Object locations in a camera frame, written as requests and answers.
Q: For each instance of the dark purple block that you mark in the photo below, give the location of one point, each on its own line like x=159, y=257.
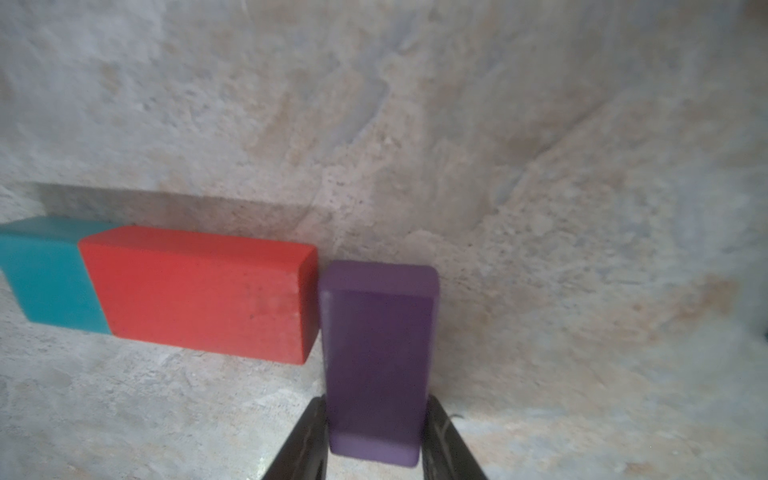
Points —
x=378, y=324

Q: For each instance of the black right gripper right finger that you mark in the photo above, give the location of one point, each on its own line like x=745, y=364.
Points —
x=445, y=455

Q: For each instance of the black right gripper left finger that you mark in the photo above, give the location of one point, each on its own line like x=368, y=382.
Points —
x=304, y=454

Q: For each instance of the red block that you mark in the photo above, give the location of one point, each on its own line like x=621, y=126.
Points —
x=224, y=294

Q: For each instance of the teal cube block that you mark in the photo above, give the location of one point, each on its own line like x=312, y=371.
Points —
x=42, y=262

